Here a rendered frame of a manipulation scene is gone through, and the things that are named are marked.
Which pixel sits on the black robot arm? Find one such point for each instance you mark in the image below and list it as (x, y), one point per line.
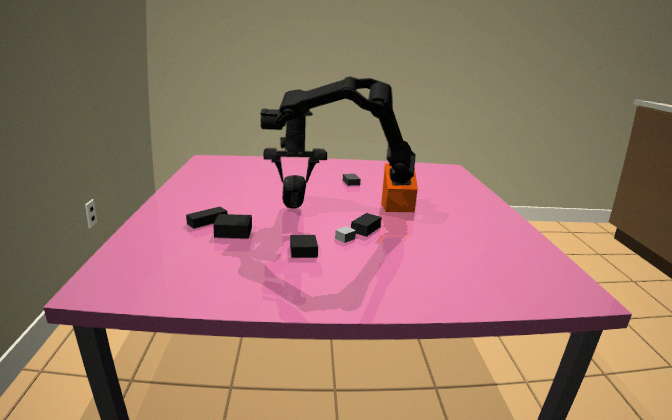
(297, 103)

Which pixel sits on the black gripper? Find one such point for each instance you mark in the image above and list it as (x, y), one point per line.
(295, 147)

